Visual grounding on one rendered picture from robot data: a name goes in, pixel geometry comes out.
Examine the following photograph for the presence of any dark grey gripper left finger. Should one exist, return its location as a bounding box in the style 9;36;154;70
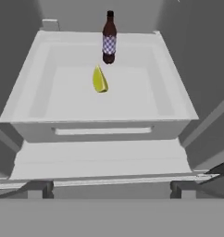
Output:
0;181;55;200

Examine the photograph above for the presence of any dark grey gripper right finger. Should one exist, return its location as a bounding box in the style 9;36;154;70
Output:
169;181;224;200

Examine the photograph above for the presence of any white fridge shelf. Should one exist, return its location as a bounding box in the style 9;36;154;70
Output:
8;138;221;188

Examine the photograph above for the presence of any white fridge drawer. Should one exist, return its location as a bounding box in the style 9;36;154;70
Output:
0;29;200;143

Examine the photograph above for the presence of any yellow lemon wedge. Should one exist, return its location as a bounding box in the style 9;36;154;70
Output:
92;64;110;94

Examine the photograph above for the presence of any brown bottle with checked label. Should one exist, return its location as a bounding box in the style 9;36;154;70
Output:
102;10;118;65

